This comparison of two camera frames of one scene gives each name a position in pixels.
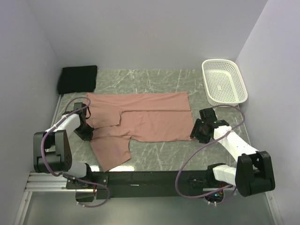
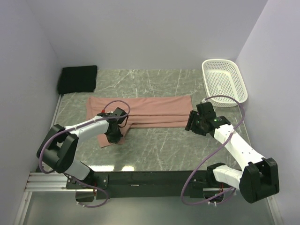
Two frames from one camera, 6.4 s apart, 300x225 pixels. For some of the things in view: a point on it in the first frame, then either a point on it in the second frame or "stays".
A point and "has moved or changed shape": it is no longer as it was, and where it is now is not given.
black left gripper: x=86 y=136 → x=115 y=138
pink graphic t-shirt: x=116 y=119 has moved or changed shape
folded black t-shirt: x=77 y=79 stays
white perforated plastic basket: x=224 y=84 stays
